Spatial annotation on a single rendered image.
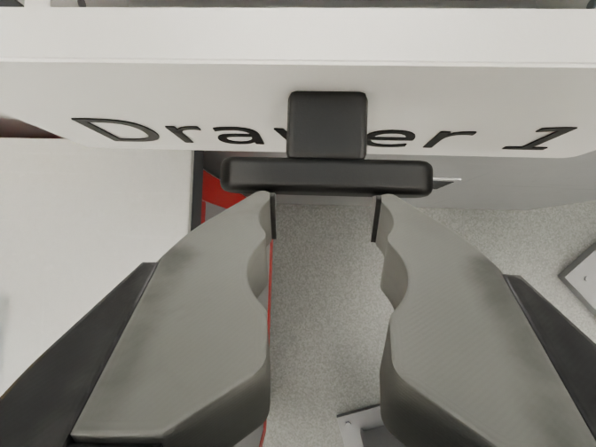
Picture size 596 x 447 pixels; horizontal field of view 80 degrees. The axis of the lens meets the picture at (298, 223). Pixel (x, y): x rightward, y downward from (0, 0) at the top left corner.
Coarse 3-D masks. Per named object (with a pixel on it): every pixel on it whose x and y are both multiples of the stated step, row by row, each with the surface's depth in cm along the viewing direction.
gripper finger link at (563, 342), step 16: (512, 288) 7; (528, 288) 7; (528, 304) 7; (544, 304) 7; (528, 320) 7; (544, 320) 7; (560, 320) 7; (544, 336) 6; (560, 336) 6; (576, 336) 6; (560, 352) 6; (576, 352) 6; (592, 352) 6; (560, 368) 6; (576, 368) 6; (592, 368) 6; (576, 384) 6; (592, 384) 6; (576, 400) 5; (592, 400) 5; (592, 416) 5; (592, 432) 5
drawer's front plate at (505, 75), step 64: (0, 64) 11; (64, 64) 11; (128, 64) 11; (192, 64) 11; (256, 64) 11; (320, 64) 11; (384, 64) 11; (448, 64) 11; (512, 64) 10; (576, 64) 10; (64, 128) 18; (128, 128) 18; (256, 128) 17; (384, 128) 16; (448, 128) 16; (512, 128) 16
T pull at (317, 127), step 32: (320, 96) 12; (352, 96) 12; (288, 128) 12; (320, 128) 12; (352, 128) 12; (224, 160) 12; (256, 160) 12; (288, 160) 12; (320, 160) 12; (352, 160) 12; (384, 160) 12; (288, 192) 13; (320, 192) 12; (352, 192) 12; (384, 192) 12; (416, 192) 12
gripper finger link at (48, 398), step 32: (128, 288) 7; (96, 320) 7; (128, 320) 7; (64, 352) 6; (96, 352) 6; (32, 384) 6; (64, 384) 6; (0, 416) 5; (32, 416) 5; (64, 416) 5
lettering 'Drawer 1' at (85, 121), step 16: (96, 128) 18; (144, 128) 17; (192, 128) 17; (224, 128) 17; (240, 128) 17; (544, 128) 16; (560, 128) 15; (576, 128) 15; (240, 144) 20; (256, 144) 20; (368, 144) 19; (400, 144) 19; (432, 144) 19; (528, 144) 18
